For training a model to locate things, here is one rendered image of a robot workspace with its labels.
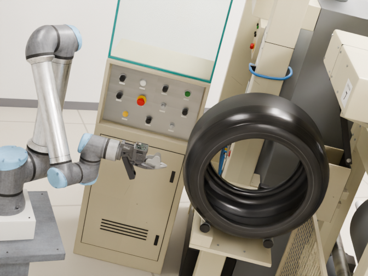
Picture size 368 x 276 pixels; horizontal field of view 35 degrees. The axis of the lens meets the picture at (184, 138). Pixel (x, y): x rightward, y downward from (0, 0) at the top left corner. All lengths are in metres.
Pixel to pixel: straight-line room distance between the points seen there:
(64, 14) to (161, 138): 2.13
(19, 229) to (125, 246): 0.99
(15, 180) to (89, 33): 2.65
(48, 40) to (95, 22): 2.66
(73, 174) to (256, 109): 0.79
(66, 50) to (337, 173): 1.32
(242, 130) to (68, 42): 0.82
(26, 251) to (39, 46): 0.90
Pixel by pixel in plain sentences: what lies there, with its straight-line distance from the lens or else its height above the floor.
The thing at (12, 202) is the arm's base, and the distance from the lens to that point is 2.72.
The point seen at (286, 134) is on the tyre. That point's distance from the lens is 2.27.
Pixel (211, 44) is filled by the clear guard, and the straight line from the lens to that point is 2.96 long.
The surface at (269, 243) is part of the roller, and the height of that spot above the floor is 0.91.
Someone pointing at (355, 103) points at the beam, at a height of 1.69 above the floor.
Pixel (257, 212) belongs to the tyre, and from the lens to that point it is 2.70.
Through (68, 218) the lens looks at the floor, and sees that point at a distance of 3.95.
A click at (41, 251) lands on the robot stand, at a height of 0.60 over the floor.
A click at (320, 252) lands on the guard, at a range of 2.47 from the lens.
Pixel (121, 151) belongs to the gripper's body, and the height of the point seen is 1.14.
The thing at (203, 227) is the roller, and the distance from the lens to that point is 2.53.
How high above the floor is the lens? 2.32
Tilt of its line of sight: 26 degrees down
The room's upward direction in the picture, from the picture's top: 14 degrees clockwise
